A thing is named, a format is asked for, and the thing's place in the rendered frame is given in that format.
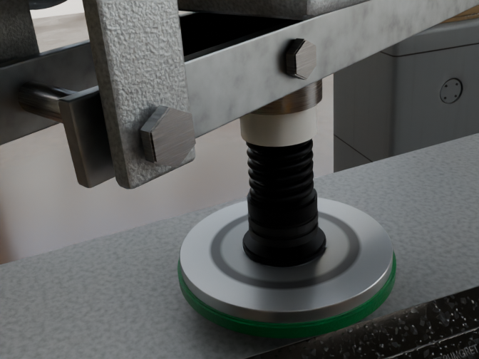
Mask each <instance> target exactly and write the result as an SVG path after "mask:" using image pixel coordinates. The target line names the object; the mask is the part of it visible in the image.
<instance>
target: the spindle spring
mask: <svg viewBox="0 0 479 359"><path fill-rule="evenodd" d="M246 145H247V146H248V148H247V155H248V161H247V164H248V166H249V169H248V174H249V185H250V187H251V188H250V189H249V193H250V195H251V197H252V198H253V199H254V200H255V201H257V202H261V203H263V204H270V205H283V204H291V203H294V202H298V201H299V200H302V199H303V198H305V197H307V196H308V195H309V194H311V192H312V190H313V188H314V181H313V178H314V172H313V165H314V162H313V160H312V158H313V156H314V153H313V151H312V148H313V140H312V139H310V140H308V141H306V142H303V143H299V144H296V145H290V146H284V147H265V146H259V145H253V144H251V143H248V142H246ZM296 149H298V150H296ZM292 150H296V151H293V152H289V153H285V154H280V155H264V154H261V152H262V153H280V152H288V151H292ZM295 160H297V161H296V162H292V161H295ZM287 162H292V163H289V164H285V165H263V164H262V163H264V164H282V163H287ZM297 170H299V171H297ZM295 171H297V172H295ZM290 172H294V173H291V174H289V175H281V174H286V173H290ZM263 174H266V175H263ZM268 175H280V176H268ZM298 180H299V181H298ZM297 181H298V182H297ZM293 182H295V183H293ZM289 183H293V184H289ZM263 184H270V185H278V184H288V185H283V186H267V185H263ZM300 190H301V191H300ZM298 191H299V192H298ZM294 192H296V193H294ZM260 193H261V194H260ZM291 193H294V194H291ZM264 194H268V195H283V194H290V195H285V196H278V197H273V196H267V195H264Z"/></svg>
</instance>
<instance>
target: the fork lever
mask: <svg viewBox="0 0 479 359"><path fill-rule="evenodd" d="M477 5H479V0H370V1H367V2H364V3H361V4H357V5H354V6H350V7H347V8H345V9H340V10H338V11H333V12H331V13H328V14H324V15H321V16H317V17H314V18H312V19H307V20H305V21H302V20H291V21H287V22H284V23H282V24H278V25H276V26H272V27H269V28H266V29H263V30H261V31H257V32H255V33H251V34H249V35H246V36H243V37H240V38H236V39H234V40H231V41H228V42H225V43H221V44H219V45H216V46H213V47H211V48H207V49H205V50H202V51H198V52H196V53H192V54H190V55H187V56H184V59H185V71H186V78H187V89H188V95H189V101H190V113H186V112H184V111H181V110H176V109H174V108H169V107H166V106H163V105H159V106H158V108H157V109H156V110H155V112H154V113H153V114H152V115H151V116H150V118H149V119H148V120H147V122H146V123H145V124H144V126H142V127H141V129H140V134H141V138H142V142H143V149H144V153H145V160H146V161H148V162H152V163H155V164H159V165H167V166H171V167H179V166H180V164H181V163H182V161H183V160H184V159H185V158H186V156H187V155H188V153H189V152H190V151H191V149H192V148H193V147H194V145H195V144H196V142H195V139H196V138H198V137H200V136H202V135H204V134H206V133H209V132H211V131H213V130H215V129H217V128H219V127H222V126H223V125H226V124H228V123H230V122H232V121H233V120H236V119H238V118H240V117H242V116H244V115H246V114H249V113H251V112H253V111H255V110H257V109H259V108H262V107H264V106H266V105H268V104H270V103H272V102H274V101H276V100H279V99H280V98H283V97H284V96H286V95H289V94H291V93H293V92H295V91H297V90H299V89H301V88H304V87H306V86H308V85H310V84H312V83H315V82H317V81H318V80H321V79H322V78H325V77H327V76H330V75H331V74H333V73H335V72H337V71H340V70H342V69H344V68H346V67H348V66H350V65H352V64H354V63H357V62H359V61H361V60H363V59H365V58H367V57H369V56H372V55H373V54H375V53H378V52H379V51H382V50H384V49H386V48H388V47H390V46H392V45H394V44H397V43H399V42H401V41H403V40H405V39H407V38H410V37H412V36H414V35H416V34H417V33H420V32H422V31H425V30H426V29H428V28H430V27H432V26H435V25H437V24H439V23H441V22H443V21H445V20H447V19H450V18H452V17H454V16H456V15H458V14H460V13H462V12H464V11H467V10H468V9H471V8H473V7H474V6H477ZM179 17H180V29H181V30H182V29H185V28H190V27H193V26H198V25H201V24H206V23H209V22H213V21H214V16H213V14H210V13H200V12H187V13H184V14H180V15H179ZM59 123H63V126H64V129H65V132H66V137H67V141H68V146H69V149H70V152H71V157H72V160H73V166H74V169H75V172H76V177H77V180H78V183H79V185H82V186H84V187H86V188H92V187H94V186H96V185H98V184H101V183H103V182H105V181H107V180H109V179H111V178H114V177H115V172H114V168H113V161H112V157H111V152H110V145H109V141H108V134H107V130H106V126H105V119H104V115H103V108H102V104H101V97H100V93H99V88H98V81H97V78H96V70H95V66H94V62H93V55H92V51H91V44H90V40H89V39H88V40H85V41H81V42H78V43H73V44H70V45H67V46H62V47H59V48H55V49H51V50H49V51H44V52H41V53H36V54H33V55H30V56H26V57H23V58H18V59H15V60H12V61H7V62H4V63H0V145H3V144H5V143H8V142H11V141H13V140H17V139H19V138H21V137H24V136H27V135H30V134H32V133H35V132H38V131H40V130H43V129H46V128H49V127H51V126H54V125H57V124H59Z"/></svg>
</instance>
